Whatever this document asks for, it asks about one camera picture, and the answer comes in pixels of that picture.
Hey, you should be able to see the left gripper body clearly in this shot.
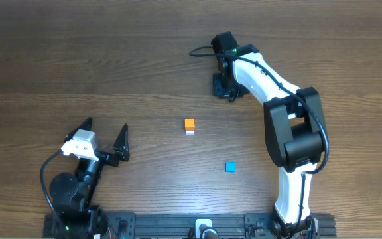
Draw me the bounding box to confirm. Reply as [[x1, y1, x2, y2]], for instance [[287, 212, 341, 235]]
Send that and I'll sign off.
[[94, 149, 121, 168]]

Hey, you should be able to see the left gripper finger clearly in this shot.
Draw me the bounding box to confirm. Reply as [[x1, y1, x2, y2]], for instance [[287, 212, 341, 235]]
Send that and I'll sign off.
[[112, 123, 131, 163], [64, 116, 94, 143]]

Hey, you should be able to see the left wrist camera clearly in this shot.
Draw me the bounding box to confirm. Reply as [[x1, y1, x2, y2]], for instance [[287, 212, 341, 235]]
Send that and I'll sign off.
[[60, 129, 99, 163]]

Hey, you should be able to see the black cable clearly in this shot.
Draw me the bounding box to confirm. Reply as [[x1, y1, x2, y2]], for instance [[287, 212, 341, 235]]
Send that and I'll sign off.
[[39, 149, 68, 235], [189, 45, 330, 235]]

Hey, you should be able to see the mounting rail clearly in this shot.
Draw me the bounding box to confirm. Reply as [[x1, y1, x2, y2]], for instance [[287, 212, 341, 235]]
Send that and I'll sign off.
[[43, 212, 338, 239]]

